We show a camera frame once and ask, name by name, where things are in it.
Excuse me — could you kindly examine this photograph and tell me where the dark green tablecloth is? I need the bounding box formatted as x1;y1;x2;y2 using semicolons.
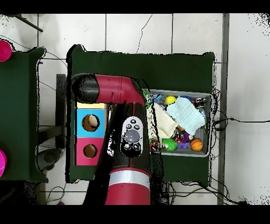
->
65;44;216;187

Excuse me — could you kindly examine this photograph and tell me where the dark green side table cloth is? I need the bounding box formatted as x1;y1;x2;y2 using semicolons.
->
0;47;49;183

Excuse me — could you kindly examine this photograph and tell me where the black floor cable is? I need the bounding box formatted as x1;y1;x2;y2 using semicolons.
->
213;117;270;124

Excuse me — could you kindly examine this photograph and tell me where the yellow ball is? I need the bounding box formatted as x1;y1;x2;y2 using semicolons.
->
165;95;177;106

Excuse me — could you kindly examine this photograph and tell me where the green spiky ball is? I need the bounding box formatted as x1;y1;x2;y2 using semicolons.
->
161;137;179;152

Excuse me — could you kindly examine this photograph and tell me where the silver mesh bin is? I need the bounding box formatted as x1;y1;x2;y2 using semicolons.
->
143;88;213;158

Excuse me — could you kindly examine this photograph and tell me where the cream knitted cloth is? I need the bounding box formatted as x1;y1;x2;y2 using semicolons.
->
147;102;178;139

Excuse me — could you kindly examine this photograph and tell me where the black rod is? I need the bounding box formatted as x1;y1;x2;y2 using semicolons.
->
12;14;44;33

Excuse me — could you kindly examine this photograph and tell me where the mint knitted cloth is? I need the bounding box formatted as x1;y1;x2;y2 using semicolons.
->
166;96;206;136

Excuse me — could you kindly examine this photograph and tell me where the wooden box with three holes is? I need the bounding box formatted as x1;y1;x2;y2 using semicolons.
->
74;102;109;167

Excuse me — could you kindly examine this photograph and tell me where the pink ball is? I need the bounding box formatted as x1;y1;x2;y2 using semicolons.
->
0;149;7;178

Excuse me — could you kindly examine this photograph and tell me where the grey rounded floor object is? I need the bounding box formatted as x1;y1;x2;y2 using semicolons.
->
36;147;62;172

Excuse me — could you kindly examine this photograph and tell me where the small orange basketball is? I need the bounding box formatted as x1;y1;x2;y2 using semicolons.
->
190;138;204;152

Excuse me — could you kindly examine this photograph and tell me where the dark pink round object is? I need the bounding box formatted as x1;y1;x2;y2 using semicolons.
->
0;40;13;62

